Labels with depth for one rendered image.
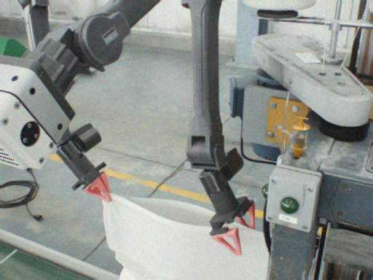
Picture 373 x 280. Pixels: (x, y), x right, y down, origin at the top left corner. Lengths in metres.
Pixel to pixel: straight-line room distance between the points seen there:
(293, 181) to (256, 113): 0.49
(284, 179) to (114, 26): 0.37
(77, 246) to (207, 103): 1.87
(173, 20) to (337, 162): 6.07
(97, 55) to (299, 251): 0.49
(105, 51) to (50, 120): 0.14
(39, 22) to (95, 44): 0.60
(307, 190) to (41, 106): 0.41
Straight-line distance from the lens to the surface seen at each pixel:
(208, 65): 0.95
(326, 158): 0.76
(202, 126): 0.94
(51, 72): 0.64
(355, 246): 0.99
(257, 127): 1.16
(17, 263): 2.07
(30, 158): 0.63
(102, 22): 0.70
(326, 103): 0.82
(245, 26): 5.77
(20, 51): 6.33
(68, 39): 0.69
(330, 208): 0.76
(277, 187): 0.70
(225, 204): 0.99
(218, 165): 0.94
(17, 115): 0.59
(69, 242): 2.72
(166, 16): 6.77
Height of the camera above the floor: 1.68
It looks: 27 degrees down
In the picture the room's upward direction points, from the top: 1 degrees counter-clockwise
